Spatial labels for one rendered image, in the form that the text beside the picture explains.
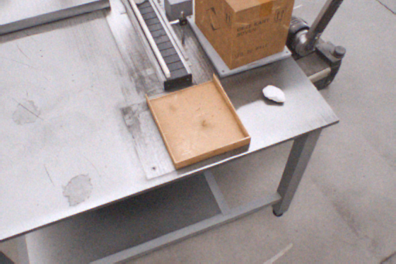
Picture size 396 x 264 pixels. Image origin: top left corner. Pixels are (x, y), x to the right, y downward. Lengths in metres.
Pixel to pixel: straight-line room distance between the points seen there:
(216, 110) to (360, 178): 1.19
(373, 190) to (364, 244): 0.32
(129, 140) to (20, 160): 0.36
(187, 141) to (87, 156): 0.33
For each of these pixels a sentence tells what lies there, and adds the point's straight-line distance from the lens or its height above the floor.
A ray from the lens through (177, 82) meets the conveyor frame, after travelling 1.48.
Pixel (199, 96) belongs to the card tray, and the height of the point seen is 0.83.
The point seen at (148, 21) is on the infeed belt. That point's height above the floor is 0.88.
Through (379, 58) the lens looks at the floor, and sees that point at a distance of 3.06.
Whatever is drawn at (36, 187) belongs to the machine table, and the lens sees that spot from 1.35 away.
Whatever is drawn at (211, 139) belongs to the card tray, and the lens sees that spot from 1.35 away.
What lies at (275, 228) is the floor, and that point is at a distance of 2.14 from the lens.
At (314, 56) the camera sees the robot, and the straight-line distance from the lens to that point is 2.55.
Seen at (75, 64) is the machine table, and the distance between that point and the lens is 1.64.
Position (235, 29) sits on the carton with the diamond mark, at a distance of 1.40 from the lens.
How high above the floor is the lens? 1.95
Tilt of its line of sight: 53 degrees down
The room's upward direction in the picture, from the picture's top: straight up
